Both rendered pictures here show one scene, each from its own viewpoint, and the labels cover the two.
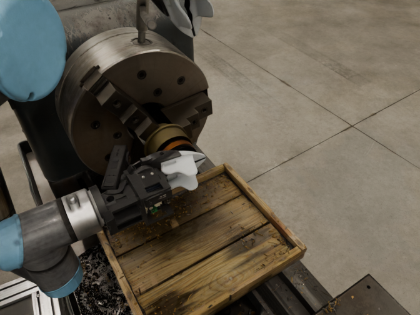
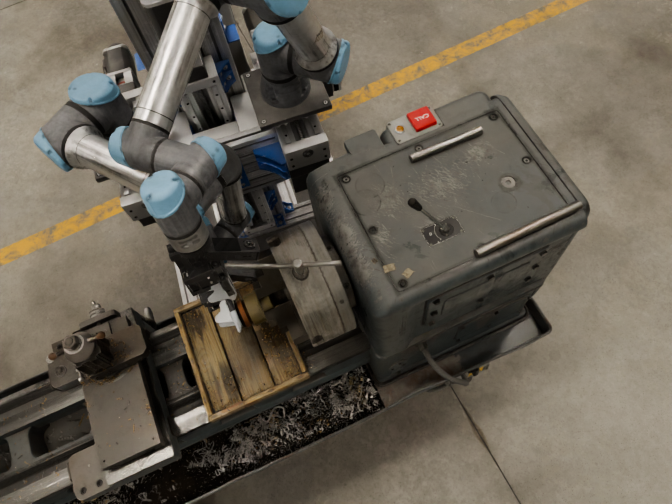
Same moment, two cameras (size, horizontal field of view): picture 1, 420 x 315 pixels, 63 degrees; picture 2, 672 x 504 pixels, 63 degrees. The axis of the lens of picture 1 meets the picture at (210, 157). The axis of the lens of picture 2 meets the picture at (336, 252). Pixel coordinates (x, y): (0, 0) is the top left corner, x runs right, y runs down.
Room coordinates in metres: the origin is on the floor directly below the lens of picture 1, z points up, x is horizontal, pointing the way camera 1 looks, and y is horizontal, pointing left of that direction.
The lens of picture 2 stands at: (0.89, -0.36, 2.44)
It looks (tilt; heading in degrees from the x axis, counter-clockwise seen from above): 64 degrees down; 108
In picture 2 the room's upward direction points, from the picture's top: 11 degrees counter-clockwise
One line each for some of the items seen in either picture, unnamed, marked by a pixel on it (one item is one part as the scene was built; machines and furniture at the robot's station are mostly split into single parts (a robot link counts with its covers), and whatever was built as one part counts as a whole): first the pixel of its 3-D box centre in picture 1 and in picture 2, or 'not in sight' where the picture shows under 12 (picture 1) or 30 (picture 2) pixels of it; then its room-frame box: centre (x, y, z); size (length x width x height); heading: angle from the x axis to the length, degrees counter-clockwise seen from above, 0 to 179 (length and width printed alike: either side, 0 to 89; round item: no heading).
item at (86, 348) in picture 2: not in sight; (76, 345); (0.08, -0.09, 1.13); 0.08 x 0.08 x 0.03
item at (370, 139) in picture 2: not in sight; (365, 148); (0.75, 0.49, 1.24); 0.09 x 0.08 x 0.03; 32
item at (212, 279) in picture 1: (196, 239); (239, 343); (0.42, 0.03, 0.89); 0.36 x 0.30 x 0.04; 122
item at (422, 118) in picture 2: not in sight; (421, 119); (0.89, 0.59, 1.26); 0.06 x 0.06 x 0.02; 32
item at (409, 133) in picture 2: not in sight; (413, 130); (0.87, 0.57, 1.23); 0.13 x 0.08 x 0.05; 32
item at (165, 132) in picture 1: (169, 148); (255, 308); (0.50, 0.08, 1.08); 0.09 x 0.09 x 0.09; 32
